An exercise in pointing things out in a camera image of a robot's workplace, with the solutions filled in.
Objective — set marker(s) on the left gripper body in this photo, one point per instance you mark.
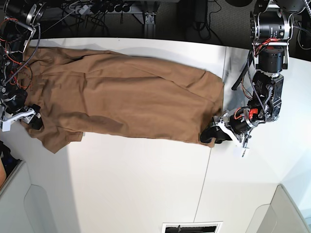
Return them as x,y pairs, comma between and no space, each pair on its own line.
238,125

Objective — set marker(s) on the white power strip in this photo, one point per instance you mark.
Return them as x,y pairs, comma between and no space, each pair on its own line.
80,9

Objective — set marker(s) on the white framed vent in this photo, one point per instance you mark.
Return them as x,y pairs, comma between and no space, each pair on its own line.
200,227

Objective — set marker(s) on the black power adapter box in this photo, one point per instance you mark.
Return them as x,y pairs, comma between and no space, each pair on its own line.
200,11

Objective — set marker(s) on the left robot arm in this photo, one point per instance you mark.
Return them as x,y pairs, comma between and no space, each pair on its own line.
272,25

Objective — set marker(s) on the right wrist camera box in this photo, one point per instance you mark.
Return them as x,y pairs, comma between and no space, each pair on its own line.
5,125

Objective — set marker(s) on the aluminium table leg post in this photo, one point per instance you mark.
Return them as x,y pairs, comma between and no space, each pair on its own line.
149,26

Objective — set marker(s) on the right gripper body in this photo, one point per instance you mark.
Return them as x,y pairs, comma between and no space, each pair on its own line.
14,108

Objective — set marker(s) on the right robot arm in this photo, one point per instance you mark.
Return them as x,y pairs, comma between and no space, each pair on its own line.
21,22

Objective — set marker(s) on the black power strip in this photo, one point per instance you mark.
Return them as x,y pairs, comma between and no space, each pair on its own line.
115,7

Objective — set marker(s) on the brown t-shirt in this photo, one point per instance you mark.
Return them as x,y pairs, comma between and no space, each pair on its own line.
81,91

